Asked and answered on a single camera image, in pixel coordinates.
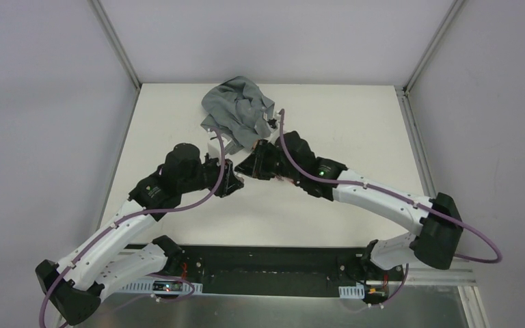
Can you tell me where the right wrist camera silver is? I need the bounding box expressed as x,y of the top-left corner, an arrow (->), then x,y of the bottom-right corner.
265,117 -> 280,136

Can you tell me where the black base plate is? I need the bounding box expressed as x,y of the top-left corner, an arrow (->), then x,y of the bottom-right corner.
158,245 -> 405,298

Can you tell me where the aluminium frame post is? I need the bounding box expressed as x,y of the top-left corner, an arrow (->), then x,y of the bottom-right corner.
88,0 -> 142,92
403,0 -> 467,96

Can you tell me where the grey shirt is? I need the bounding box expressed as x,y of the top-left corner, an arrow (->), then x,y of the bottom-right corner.
201,76 -> 275,150

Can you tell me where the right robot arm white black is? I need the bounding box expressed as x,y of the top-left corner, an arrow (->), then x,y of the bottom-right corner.
236,131 -> 463,280

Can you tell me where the right aluminium frame post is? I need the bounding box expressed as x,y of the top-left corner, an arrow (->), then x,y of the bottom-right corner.
403,0 -> 467,96

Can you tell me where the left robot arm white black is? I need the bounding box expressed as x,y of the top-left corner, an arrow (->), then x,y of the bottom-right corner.
36,143 -> 244,326

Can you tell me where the left aluminium frame post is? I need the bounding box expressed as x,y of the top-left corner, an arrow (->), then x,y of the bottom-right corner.
88,0 -> 142,92

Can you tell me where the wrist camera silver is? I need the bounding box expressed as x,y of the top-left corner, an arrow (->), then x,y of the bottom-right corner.
265,117 -> 280,136
206,130 -> 242,159

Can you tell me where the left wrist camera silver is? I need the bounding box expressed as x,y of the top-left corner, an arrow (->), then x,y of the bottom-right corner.
206,130 -> 242,159

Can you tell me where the mannequin hand with painted nails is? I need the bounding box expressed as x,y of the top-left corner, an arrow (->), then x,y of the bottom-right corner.
275,176 -> 299,186

